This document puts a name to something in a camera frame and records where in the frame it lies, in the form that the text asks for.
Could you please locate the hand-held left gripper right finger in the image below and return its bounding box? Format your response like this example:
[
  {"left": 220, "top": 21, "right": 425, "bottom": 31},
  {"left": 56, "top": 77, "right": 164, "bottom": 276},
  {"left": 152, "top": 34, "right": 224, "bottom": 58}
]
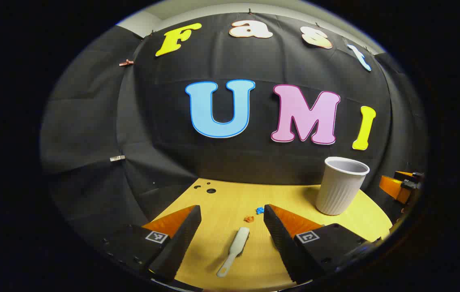
[{"left": 263, "top": 204, "right": 381, "bottom": 285}]

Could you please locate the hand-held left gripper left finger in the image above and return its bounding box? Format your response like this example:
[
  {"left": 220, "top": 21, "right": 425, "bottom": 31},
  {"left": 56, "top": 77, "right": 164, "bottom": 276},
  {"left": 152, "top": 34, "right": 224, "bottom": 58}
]
[{"left": 102, "top": 205, "right": 202, "bottom": 284}]

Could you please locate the small white broom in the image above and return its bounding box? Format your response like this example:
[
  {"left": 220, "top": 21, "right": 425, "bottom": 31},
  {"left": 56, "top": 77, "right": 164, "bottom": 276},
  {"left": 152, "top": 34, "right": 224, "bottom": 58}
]
[{"left": 216, "top": 227, "right": 250, "bottom": 278}]

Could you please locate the white ribbed garbage bin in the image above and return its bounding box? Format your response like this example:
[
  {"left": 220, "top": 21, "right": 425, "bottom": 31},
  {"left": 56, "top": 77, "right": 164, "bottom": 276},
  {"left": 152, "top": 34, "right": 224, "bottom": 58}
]
[{"left": 316, "top": 157, "right": 370, "bottom": 216}]

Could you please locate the wooden desktop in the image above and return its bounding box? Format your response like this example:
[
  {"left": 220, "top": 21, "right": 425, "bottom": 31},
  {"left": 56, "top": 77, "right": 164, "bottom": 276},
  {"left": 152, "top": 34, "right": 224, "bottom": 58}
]
[{"left": 149, "top": 178, "right": 393, "bottom": 292}]

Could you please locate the black backdrop cloth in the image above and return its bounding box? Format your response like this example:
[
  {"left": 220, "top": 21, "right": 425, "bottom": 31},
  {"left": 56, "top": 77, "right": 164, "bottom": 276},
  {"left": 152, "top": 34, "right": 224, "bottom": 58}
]
[{"left": 39, "top": 11, "right": 429, "bottom": 260}]

